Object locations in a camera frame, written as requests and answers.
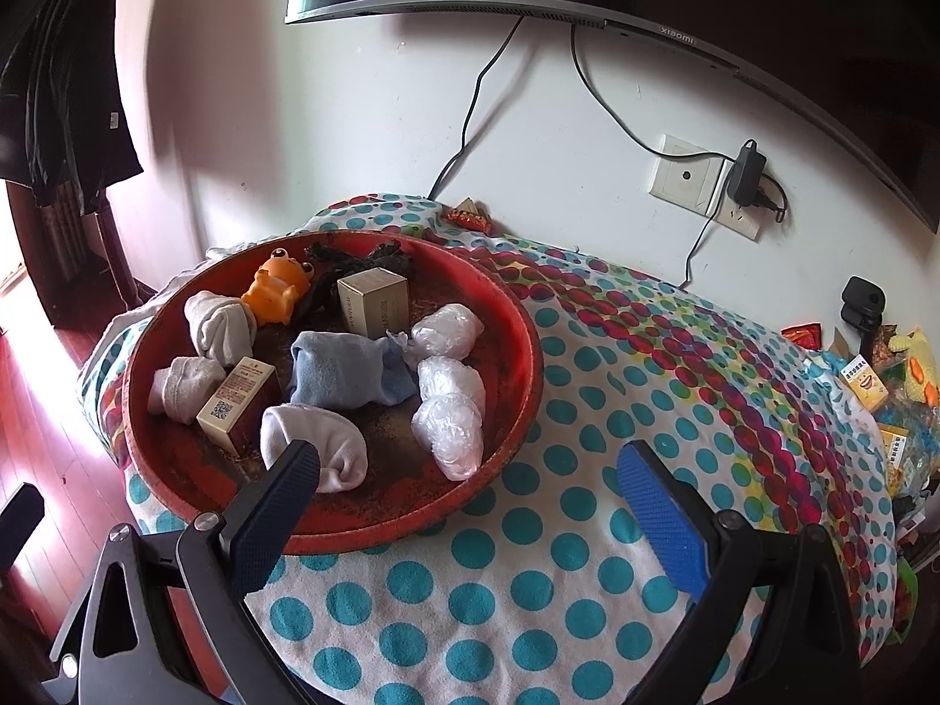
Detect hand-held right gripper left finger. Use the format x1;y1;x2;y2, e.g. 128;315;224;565
44;439;324;705

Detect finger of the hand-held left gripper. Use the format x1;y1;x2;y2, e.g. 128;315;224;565
0;483;45;592

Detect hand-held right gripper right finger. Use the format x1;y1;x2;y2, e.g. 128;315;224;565
615;439;864;705

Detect large white sock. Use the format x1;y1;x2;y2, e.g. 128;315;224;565
258;402;368;495

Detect slim beige box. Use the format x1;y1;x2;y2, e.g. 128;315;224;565
197;356;281;456

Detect red round tray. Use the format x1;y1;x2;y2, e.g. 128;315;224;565
121;230;546;555

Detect small white grey sock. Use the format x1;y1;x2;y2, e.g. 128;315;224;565
147;356;225;425

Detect light blue sock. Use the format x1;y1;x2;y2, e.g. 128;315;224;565
288;329;416;410

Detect knotted grey-white sock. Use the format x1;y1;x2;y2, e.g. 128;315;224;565
183;290;260;362

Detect orange toy frog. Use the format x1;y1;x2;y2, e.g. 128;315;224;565
241;248;318;326

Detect gold cube box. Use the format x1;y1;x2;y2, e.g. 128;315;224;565
336;268;411;335

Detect polka dot blanket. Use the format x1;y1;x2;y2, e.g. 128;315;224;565
77;193;901;705

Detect yellow medicine box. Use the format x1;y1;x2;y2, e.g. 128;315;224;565
838;354;893;412
877;426;926;496

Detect dark wooden furniture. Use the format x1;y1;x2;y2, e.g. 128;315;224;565
7;176;148;328

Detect yellow knitted toy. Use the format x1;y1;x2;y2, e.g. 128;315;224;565
885;327;940;405

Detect black power adapter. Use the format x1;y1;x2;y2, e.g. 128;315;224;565
727;139;768;207

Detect small red snack packet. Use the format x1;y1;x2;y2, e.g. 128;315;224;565
442;198;495;230

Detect hanging dark clothes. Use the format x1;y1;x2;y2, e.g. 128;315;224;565
0;0;144;207

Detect white wall socket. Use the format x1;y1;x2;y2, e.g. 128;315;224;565
712;194;765;241

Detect white blank wall plate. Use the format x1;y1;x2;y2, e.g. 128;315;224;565
650;133;736;217

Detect thin black cable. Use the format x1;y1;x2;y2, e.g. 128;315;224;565
426;13;526;203

